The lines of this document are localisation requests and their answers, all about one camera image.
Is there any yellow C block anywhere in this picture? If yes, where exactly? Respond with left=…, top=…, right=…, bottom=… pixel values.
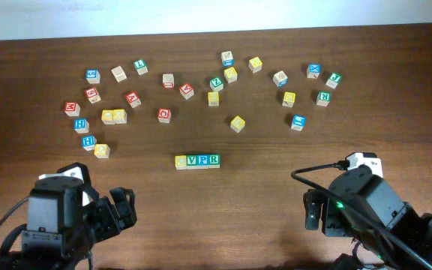
left=175, top=155, right=188, bottom=170

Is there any green V block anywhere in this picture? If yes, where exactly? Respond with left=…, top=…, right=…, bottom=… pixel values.
left=187, top=154, right=198, bottom=170

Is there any blue P block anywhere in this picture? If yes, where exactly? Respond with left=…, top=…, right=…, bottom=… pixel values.
left=196, top=154, right=209, bottom=169

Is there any green r block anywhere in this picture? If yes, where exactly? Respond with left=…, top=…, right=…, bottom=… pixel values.
left=208, top=154, right=221, bottom=168
left=316, top=91, right=332, bottom=107

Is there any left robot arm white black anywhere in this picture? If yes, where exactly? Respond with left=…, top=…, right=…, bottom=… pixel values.
left=0, top=162, right=137, bottom=270

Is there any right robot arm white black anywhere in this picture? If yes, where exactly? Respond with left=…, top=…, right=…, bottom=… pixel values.
left=291, top=152, right=432, bottom=269

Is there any yellow O block lower left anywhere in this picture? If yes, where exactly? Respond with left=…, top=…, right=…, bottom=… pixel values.
left=94, top=144, right=110, bottom=158

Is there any blue H block lower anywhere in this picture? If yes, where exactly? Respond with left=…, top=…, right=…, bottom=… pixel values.
left=82, top=135, right=97, bottom=151

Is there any blue h block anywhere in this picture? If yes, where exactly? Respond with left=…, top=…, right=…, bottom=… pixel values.
left=82, top=135, right=97, bottom=151
left=73, top=118, right=89, bottom=134

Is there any blue L block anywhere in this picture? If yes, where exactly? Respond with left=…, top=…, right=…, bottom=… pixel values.
left=291, top=115, right=306, bottom=131

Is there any yellow G block pair right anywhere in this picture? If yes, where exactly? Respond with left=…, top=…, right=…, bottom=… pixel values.
left=112, top=109, right=128, bottom=124

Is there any blue H block upper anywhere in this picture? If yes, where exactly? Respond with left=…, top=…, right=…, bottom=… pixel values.
left=73, top=118, right=89, bottom=134

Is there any yellow O block pair left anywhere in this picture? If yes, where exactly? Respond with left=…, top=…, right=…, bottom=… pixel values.
left=101, top=109, right=115, bottom=125

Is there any red O block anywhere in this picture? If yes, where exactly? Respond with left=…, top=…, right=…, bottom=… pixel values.
left=157, top=108, right=171, bottom=124

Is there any red A block left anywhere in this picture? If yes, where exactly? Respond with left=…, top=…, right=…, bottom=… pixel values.
left=125, top=91, right=141, bottom=108

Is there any red a block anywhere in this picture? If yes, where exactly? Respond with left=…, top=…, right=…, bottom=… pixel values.
left=125, top=91, right=141, bottom=108
left=179, top=83, right=194, bottom=100

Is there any red M block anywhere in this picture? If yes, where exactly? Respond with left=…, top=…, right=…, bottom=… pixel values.
left=64, top=102, right=80, bottom=117

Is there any yellow umbrella block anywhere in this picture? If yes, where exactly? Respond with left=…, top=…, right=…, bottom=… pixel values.
left=230, top=115, right=245, bottom=133

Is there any red 9 block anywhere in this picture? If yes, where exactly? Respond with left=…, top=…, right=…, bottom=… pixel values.
left=85, top=87, right=101, bottom=104

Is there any green J block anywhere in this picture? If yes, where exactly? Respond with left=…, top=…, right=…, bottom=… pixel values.
left=325, top=72, right=342, bottom=89

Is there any plain wooden block top left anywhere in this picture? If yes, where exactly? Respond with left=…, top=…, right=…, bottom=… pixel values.
left=111, top=66, right=127, bottom=83

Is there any red A block centre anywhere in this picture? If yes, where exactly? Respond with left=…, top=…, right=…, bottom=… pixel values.
left=179, top=83, right=194, bottom=100

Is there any wooden block red side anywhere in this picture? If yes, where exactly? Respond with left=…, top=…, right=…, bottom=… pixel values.
left=162, top=73, right=175, bottom=89

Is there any wooden D block blue side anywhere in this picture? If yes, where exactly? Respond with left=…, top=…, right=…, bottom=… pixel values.
left=273, top=70, right=288, bottom=87

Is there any blue S block left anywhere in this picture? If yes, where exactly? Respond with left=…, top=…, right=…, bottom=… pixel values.
left=85, top=69, right=101, bottom=84

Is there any blue X block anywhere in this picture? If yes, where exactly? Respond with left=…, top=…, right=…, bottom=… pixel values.
left=307, top=63, right=321, bottom=79

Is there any green L block top left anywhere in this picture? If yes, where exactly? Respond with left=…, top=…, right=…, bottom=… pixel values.
left=133, top=59, right=149, bottom=75

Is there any yellow block top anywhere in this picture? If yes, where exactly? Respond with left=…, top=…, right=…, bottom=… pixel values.
left=248, top=56, right=263, bottom=74

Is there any green Z block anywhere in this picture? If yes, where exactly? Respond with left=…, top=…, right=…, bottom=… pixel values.
left=209, top=76, right=224, bottom=92

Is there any yellow block upper centre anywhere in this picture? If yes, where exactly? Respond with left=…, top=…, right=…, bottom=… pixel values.
left=224, top=67, right=238, bottom=83

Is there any wooden block blue side top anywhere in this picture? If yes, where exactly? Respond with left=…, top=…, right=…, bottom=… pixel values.
left=221, top=51, right=234, bottom=68

